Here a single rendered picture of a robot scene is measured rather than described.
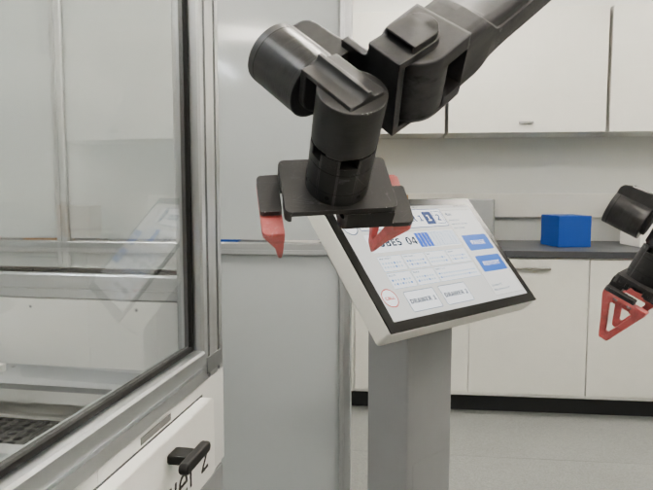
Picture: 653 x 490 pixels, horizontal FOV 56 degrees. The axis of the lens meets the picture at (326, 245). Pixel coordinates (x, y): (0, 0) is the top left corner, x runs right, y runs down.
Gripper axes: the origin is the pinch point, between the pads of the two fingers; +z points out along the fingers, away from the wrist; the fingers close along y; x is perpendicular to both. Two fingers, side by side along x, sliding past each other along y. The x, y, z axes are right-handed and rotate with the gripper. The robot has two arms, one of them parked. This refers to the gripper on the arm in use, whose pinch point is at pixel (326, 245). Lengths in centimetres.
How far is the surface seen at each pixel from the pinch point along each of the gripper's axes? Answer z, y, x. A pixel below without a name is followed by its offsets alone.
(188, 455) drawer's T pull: 23.1, 15.8, 11.7
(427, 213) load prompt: 55, -38, -50
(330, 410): 152, -25, -45
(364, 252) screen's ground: 45, -18, -32
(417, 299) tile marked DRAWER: 49, -27, -23
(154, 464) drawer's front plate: 21.4, 19.3, 12.9
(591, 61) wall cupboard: 141, -204, -227
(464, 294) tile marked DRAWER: 56, -40, -28
